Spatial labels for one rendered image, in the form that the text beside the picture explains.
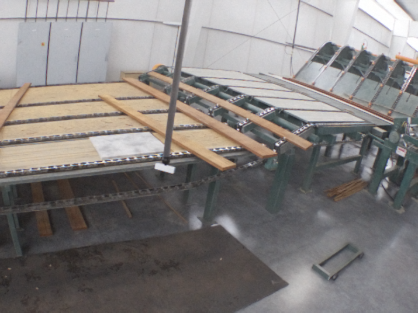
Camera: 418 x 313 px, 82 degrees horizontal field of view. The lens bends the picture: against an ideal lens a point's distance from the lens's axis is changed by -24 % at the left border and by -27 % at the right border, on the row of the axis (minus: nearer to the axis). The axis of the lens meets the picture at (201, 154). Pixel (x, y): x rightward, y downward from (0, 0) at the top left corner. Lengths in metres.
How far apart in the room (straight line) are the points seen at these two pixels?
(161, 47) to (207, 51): 1.64
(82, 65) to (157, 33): 2.48
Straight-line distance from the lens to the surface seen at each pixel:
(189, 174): 3.37
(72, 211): 3.19
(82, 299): 2.32
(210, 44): 9.78
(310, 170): 4.27
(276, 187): 3.49
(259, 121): 3.61
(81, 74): 7.67
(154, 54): 8.87
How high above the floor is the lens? 1.81
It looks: 22 degrees down
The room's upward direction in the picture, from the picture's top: 9 degrees clockwise
